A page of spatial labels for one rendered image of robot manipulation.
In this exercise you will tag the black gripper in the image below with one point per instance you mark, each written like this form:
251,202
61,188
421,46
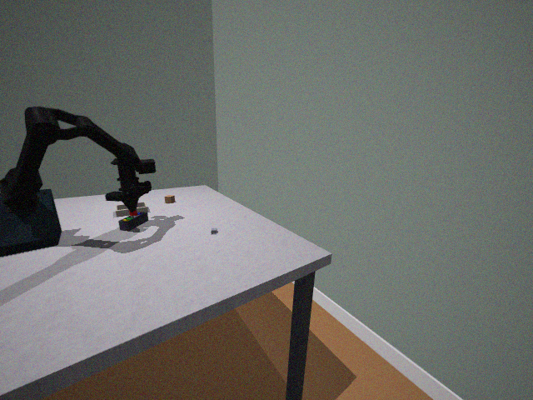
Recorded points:
130,199

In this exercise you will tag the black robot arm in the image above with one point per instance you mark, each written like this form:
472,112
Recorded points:
20,185

